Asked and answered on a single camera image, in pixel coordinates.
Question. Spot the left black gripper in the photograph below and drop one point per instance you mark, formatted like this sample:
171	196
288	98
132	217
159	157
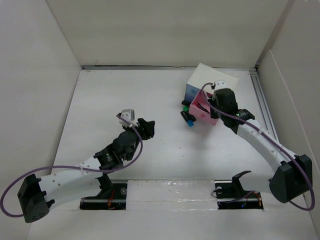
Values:
145	128

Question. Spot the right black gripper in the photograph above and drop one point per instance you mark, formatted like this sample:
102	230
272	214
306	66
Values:
214	115

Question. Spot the red clear pen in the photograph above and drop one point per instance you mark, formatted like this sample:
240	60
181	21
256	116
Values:
201	107

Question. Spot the pink drawer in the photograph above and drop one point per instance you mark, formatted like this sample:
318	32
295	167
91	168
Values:
198	113

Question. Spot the white drawer organizer cabinet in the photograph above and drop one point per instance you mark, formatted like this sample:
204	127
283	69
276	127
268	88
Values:
205	74

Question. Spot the blue cap black marker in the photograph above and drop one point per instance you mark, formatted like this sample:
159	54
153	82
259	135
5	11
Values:
188	118

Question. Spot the green cap black marker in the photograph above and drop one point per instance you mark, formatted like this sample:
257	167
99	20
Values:
185	108

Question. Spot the pink cap black marker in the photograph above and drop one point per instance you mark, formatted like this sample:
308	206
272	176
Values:
185	103

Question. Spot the light blue drawer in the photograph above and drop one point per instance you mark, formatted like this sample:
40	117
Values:
191	90

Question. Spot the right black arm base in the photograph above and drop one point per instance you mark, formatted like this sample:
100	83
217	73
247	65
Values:
230	195

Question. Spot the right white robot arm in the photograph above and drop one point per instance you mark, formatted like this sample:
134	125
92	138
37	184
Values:
293	174

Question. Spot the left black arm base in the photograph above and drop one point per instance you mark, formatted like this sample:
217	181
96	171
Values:
111	200

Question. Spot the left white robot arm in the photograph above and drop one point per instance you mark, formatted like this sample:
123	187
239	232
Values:
39	195

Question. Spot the lower left purple drawer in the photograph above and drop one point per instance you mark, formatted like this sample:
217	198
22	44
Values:
189	98

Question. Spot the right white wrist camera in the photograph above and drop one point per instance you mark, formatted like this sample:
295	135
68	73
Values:
217	85

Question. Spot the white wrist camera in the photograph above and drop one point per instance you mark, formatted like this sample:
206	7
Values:
127	115
217	85

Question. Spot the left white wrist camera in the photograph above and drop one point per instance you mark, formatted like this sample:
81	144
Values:
127	115

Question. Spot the metal rail right edge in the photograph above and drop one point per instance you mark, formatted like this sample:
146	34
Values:
267	122

